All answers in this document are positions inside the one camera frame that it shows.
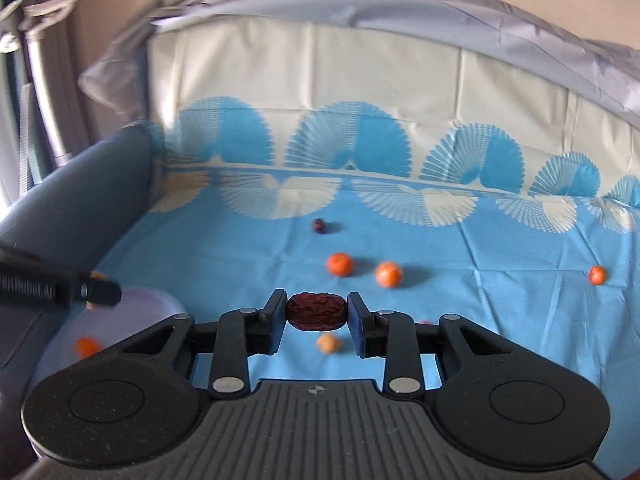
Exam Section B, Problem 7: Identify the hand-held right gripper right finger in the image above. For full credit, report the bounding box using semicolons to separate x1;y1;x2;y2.
347;291;521;397

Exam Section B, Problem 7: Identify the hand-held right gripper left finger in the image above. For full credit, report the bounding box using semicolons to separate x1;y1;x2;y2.
120;289;289;401

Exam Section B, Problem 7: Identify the tan round longan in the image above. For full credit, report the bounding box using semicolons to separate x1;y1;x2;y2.
316;333;343;356

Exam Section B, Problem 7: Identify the large wrinkled red date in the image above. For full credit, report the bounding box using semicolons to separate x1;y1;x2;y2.
287;292;348;332

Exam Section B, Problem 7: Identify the pale purple plastic bowl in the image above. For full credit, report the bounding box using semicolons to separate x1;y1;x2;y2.
31;287;187;401

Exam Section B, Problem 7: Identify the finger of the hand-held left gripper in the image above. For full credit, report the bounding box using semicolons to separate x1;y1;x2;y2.
77;274;124;307

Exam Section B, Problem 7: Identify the blue fan-print tablecloth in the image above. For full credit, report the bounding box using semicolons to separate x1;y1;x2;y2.
92;22;640;413

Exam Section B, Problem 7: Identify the grey cloth cover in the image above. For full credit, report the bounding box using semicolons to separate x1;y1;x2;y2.
80;0;640;128

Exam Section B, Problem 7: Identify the blue-grey sofa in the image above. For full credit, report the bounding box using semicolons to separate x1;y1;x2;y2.
0;124;167;480

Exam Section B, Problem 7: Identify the grey metal stand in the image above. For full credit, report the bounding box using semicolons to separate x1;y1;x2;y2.
0;0;87;206

